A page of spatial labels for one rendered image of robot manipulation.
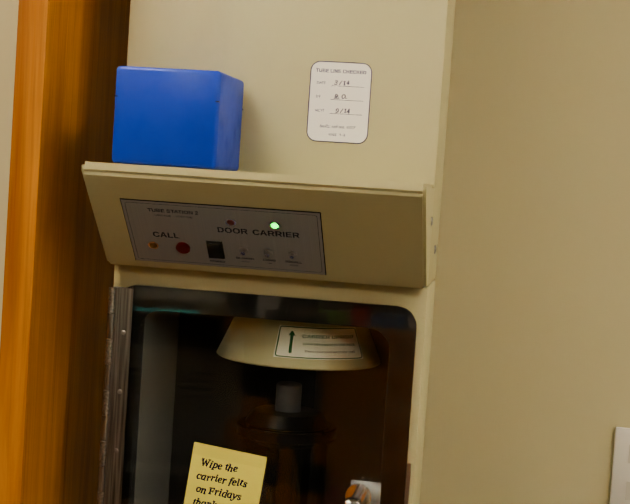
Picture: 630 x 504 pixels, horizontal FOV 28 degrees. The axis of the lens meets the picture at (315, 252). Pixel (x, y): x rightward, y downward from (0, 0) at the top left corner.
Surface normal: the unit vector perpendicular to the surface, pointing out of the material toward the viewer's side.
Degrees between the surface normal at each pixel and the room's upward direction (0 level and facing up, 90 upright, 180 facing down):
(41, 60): 90
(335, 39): 90
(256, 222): 135
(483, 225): 90
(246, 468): 90
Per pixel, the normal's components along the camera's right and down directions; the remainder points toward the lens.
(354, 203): -0.16, 0.73
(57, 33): 0.98, 0.07
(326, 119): -0.16, 0.04
